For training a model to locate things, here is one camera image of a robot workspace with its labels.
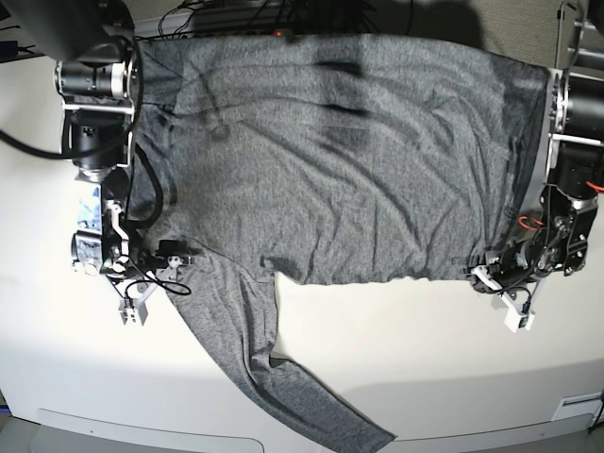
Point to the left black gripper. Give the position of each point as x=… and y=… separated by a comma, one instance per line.
x=513, y=266

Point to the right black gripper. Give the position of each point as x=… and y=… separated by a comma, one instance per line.
x=150, y=273

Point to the grey long-sleeve T-shirt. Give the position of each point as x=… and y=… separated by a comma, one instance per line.
x=330, y=160

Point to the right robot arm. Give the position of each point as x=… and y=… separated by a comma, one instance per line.
x=99, y=78

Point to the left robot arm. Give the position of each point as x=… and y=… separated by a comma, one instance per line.
x=551, y=231

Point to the black power strip red light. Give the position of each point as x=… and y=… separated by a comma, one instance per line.
x=263, y=30

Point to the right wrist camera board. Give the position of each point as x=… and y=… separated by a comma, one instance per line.
x=133, y=311

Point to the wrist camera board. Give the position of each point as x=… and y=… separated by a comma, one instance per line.
x=516, y=320
x=133, y=311

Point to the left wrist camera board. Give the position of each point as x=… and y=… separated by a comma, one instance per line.
x=516, y=320

